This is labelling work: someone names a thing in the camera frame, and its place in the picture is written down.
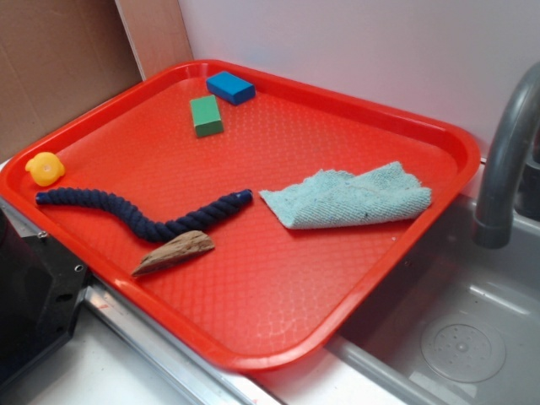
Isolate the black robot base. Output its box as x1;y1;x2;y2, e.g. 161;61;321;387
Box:
1;213;89;390

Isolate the green wooden block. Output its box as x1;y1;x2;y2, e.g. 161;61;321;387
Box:
190;95;224;138

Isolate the blue wooden block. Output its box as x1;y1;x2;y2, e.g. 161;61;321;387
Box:
206;72;257;105

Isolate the red plastic tray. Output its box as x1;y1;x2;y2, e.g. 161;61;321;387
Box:
1;61;480;372

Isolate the light blue cloth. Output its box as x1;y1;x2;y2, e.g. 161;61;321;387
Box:
259;161;432;230

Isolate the brown wood piece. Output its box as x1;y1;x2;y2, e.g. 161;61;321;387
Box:
131;230;215;277

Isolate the grey toy faucet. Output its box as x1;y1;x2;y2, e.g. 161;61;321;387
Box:
472;63;539;249

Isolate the grey plastic sink basin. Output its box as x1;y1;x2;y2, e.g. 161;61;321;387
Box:
328;197;539;404

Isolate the yellow rubber duck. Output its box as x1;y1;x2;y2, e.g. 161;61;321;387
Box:
24;152;66;186

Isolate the brown cardboard sheet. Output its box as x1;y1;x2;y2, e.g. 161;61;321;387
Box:
1;1;141;160

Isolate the dark blue twisted rope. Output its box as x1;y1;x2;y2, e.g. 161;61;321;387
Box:
35;188;254;244

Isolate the aluminium frame rail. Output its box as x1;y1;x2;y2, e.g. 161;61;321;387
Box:
84;278;279;404

